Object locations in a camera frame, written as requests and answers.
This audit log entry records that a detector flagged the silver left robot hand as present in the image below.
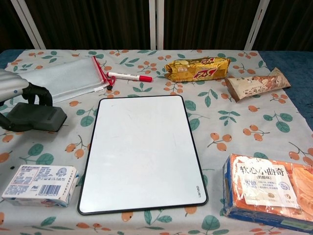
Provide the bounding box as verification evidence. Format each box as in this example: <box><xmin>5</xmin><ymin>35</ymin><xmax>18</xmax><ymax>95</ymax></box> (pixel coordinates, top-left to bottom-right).
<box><xmin>0</xmin><ymin>68</ymin><xmax>53</xmax><ymax>131</ymax></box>

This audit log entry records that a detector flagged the dark grey board eraser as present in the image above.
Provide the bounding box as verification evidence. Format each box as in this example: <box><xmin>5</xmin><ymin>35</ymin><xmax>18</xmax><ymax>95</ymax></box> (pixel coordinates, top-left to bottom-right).
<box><xmin>6</xmin><ymin>102</ymin><xmax>68</xmax><ymax>133</ymax></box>

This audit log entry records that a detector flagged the black framed whiteboard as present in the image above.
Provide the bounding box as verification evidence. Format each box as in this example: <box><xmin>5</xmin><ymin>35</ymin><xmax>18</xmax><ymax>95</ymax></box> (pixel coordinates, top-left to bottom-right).
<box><xmin>77</xmin><ymin>94</ymin><xmax>209</xmax><ymax>216</ymax></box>

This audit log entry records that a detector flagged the translucent red zip pouch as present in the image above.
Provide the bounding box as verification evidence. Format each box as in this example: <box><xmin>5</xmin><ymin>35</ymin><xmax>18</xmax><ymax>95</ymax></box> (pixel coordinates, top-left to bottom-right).
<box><xmin>14</xmin><ymin>56</ymin><xmax>116</xmax><ymax>105</ymax></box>

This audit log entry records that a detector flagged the white blue soap box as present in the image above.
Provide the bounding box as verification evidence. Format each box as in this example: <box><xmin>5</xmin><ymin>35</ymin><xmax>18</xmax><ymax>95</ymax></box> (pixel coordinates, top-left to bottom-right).
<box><xmin>1</xmin><ymin>164</ymin><xmax>80</xmax><ymax>208</ymax></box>

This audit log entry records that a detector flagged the red capped white marker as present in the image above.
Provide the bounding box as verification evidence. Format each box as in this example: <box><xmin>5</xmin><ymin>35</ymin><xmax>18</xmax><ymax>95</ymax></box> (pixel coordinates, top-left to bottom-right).
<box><xmin>106</xmin><ymin>71</ymin><xmax>154</xmax><ymax>83</ymax></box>

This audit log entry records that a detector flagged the gold snack packet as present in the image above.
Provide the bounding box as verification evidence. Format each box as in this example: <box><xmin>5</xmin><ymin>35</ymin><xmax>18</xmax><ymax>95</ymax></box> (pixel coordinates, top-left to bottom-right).
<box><xmin>164</xmin><ymin>57</ymin><xmax>231</xmax><ymax>83</ymax></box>

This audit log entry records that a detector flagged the floral print tablecloth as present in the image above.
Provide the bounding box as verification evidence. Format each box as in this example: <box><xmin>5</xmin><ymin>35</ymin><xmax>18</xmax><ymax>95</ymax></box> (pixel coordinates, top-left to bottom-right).
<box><xmin>0</xmin><ymin>49</ymin><xmax>313</xmax><ymax>235</ymax></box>

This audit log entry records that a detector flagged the brown beige snack wrapper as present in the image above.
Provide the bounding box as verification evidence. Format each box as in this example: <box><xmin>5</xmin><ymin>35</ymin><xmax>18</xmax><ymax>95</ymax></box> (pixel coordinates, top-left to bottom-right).
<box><xmin>224</xmin><ymin>67</ymin><xmax>292</xmax><ymax>102</ymax></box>

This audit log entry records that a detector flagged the orange blue cookie box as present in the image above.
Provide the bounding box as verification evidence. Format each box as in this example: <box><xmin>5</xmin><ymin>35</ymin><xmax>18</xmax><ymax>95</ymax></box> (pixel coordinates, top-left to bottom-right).
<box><xmin>222</xmin><ymin>153</ymin><xmax>313</xmax><ymax>233</ymax></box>

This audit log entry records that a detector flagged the white metal frame post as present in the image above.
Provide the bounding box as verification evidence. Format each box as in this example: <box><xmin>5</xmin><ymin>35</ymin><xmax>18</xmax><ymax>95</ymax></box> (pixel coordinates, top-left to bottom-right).
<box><xmin>10</xmin><ymin>0</ymin><xmax>46</xmax><ymax>49</ymax></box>
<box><xmin>244</xmin><ymin>0</ymin><xmax>270</xmax><ymax>51</ymax></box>
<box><xmin>149</xmin><ymin>0</ymin><xmax>165</xmax><ymax>50</ymax></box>

